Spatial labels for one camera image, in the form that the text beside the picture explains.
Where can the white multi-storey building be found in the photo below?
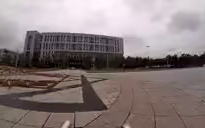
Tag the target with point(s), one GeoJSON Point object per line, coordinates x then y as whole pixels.
{"type": "Point", "coordinates": [73, 45]}

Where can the street lamp pole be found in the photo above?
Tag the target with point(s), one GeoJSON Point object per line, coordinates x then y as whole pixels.
{"type": "Point", "coordinates": [148, 55]}

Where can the grey stone slab plaza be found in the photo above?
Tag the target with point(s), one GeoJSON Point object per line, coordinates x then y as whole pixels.
{"type": "Point", "coordinates": [156, 96]}

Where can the robot's own part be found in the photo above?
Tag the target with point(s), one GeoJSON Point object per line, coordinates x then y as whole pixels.
{"type": "Point", "coordinates": [66, 124]}
{"type": "Point", "coordinates": [125, 126]}

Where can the row of dark trees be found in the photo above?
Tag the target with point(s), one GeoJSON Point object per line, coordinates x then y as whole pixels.
{"type": "Point", "coordinates": [176, 60]}

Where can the dry brown plant bed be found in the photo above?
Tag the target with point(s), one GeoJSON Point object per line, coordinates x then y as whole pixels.
{"type": "Point", "coordinates": [10, 75]}

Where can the low grey building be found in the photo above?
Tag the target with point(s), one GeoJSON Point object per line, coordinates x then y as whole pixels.
{"type": "Point", "coordinates": [1, 55]}

